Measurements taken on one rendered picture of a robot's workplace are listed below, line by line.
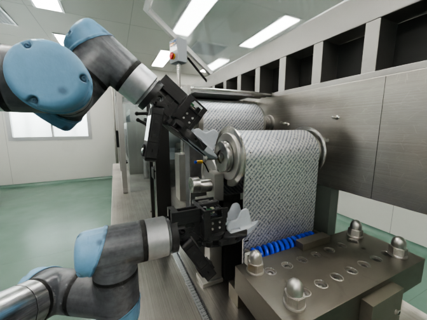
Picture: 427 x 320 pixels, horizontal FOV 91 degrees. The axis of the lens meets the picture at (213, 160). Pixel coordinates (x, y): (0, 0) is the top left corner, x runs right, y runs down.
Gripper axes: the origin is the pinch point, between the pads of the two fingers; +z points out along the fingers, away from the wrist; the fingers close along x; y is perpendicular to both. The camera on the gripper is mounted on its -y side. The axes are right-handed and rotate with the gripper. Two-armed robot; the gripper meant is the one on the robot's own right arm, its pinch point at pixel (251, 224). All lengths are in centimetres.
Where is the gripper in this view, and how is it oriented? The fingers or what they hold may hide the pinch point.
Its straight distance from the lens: 53.3
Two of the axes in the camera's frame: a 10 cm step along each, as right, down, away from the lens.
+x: -4.2, -1.4, 8.9
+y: 0.0, -9.9, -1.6
